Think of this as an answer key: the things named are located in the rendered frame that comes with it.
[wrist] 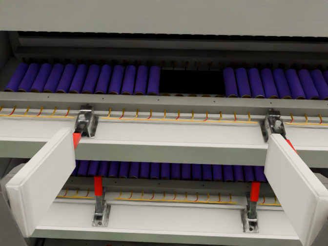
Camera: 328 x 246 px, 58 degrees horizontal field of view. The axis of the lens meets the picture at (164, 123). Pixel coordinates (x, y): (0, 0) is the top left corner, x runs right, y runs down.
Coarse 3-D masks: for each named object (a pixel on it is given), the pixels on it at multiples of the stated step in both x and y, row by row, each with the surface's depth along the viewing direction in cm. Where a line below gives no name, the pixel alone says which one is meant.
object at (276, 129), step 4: (276, 124) 40; (280, 124) 40; (272, 128) 41; (276, 128) 40; (280, 128) 40; (276, 132) 39; (280, 132) 39; (284, 136) 38; (288, 140) 37; (292, 148) 36; (296, 152) 35
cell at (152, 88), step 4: (152, 68) 49; (156, 68) 49; (152, 72) 48; (156, 72) 48; (160, 72) 49; (152, 76) 48; (156, 76) 48; (148, 80) 48; (152, 80) 47; (156, 80) 47; (148, 84) 47; (152, 84) 46; (156, 84) 46; (148, 88) 46; (152, 88) 46; (156, 88) 46; (148, 92) 46; (152, 92) 46; (156, 92) 45
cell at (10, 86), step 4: (20, 64) 50; (24, 64) 50; (16, 68) 49; (20, 68) 49; (24, 68) 50; (16, 72) 48; (20, 72) 49; (24, 72) 49; (12, 76) 48; (16, 76) 48; (20, 76) 48; (12, 80) 47; (16, 80) 47; (20, 80) 48; (8, 84) 46; (12, 84) 47; (16, 84) 47; (4, 88) 46; (8, 88) 46; (12, 88) 46; (16, 88) 47
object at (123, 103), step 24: (0, 96) 44; (24, 96) 44; (48, 96) 44; (72, 96) 44; (96, 96) 44; (120, 96) 44; (144, 96) 44; (168, 96) 44; (144, 120) 43; (168, 120) 43
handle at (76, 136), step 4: (80, 116) 40; (84, 116) 41; (84, 120) 41; (80, 124) 40; (84, 124) 40; (76, 128) 40; (80, 128) 40; (76, 132) 39; (80, 132) 39; (76, 136) 38; (80, 136) 38; (76, 140) 37; (76, 144) 37
